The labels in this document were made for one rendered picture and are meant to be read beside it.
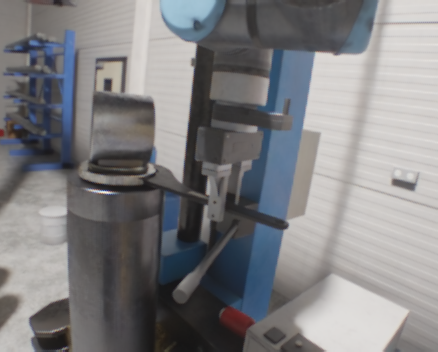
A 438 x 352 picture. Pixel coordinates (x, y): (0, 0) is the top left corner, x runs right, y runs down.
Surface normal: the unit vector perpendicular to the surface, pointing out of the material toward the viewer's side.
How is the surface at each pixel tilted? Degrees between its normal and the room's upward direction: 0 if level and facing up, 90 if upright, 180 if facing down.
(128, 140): 98
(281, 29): 134
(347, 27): 128
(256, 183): 90
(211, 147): 90
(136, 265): 90
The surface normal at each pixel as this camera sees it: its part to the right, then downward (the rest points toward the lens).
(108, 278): 0.20, 0.26
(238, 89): -0.07, 0.23
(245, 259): -0.72, 0.08
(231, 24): -0.44, 0.75
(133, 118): 0.40, -0.17
